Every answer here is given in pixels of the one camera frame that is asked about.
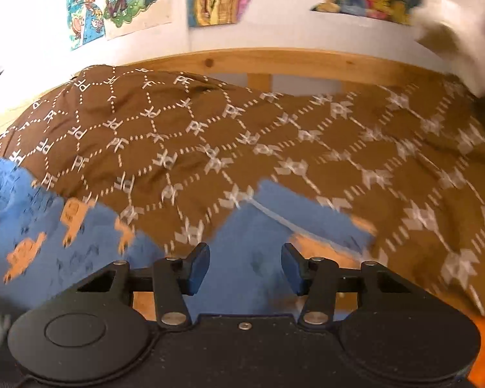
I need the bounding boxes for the white cloth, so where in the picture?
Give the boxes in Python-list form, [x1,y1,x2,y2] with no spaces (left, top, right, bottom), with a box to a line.
[413,0,485,98]

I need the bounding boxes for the blue pants with orange print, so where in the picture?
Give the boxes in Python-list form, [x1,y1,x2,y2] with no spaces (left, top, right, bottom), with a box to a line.
[0,157,378,321]

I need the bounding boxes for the wooden bed frame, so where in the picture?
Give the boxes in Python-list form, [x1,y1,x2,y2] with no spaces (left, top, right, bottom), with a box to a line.
[0,48,449,146]

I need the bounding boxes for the brown patterned blanket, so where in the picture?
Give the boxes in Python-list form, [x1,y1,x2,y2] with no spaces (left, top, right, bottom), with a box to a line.
[0,64,485,320]

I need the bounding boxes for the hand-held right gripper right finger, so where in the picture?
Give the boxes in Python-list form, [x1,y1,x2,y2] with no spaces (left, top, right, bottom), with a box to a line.
[281,242,414,329]

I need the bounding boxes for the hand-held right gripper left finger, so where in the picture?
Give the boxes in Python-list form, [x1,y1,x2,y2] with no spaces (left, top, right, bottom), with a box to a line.
[77,242,211,329]

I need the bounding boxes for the blue cartoon wall poster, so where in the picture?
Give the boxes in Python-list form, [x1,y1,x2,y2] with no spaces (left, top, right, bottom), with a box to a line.
[66,0,106,52]

